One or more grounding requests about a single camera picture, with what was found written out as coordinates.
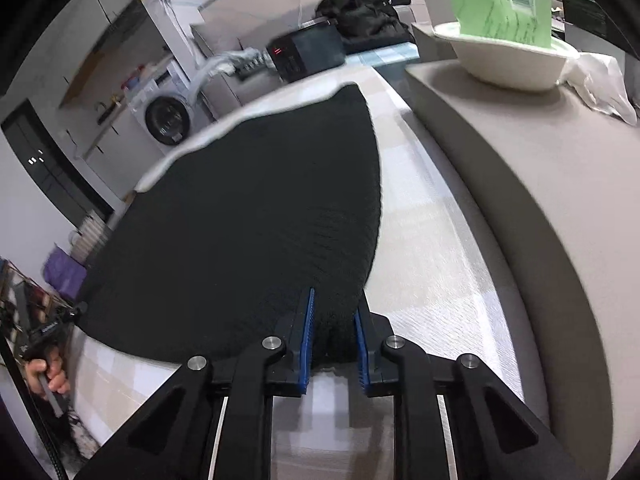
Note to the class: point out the green tissue pack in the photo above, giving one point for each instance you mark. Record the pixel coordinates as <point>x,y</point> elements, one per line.
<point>521,21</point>

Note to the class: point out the light blue side table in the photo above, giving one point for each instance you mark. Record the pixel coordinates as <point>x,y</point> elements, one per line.
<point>398,53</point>

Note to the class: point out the purple bag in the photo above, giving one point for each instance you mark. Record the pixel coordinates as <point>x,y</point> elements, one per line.
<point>63,273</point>

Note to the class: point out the woven laundry basket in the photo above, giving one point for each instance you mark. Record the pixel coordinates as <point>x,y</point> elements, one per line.
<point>89,238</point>

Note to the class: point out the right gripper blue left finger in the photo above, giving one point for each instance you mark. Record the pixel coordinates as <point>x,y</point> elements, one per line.
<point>304,338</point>

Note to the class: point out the person left hand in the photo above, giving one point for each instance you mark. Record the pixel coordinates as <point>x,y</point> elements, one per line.
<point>51,369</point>

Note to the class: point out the black clothes pile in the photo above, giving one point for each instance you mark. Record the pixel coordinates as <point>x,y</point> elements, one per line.
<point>366,25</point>

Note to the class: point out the black knit sweater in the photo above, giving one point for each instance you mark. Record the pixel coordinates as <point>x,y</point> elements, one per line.
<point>231,237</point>

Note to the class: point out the dark rice cooker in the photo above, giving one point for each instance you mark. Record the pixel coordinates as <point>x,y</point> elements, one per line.
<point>314,47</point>

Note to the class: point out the white washing machine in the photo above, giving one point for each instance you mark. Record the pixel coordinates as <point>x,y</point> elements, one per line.
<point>162,107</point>

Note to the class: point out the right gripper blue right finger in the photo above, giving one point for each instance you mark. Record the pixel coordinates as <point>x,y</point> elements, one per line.
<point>363,352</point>

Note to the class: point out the white bowl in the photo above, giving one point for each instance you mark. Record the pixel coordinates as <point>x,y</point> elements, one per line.
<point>508,64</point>

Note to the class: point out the grey sofa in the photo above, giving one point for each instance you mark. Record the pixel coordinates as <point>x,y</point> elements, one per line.
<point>229,76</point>

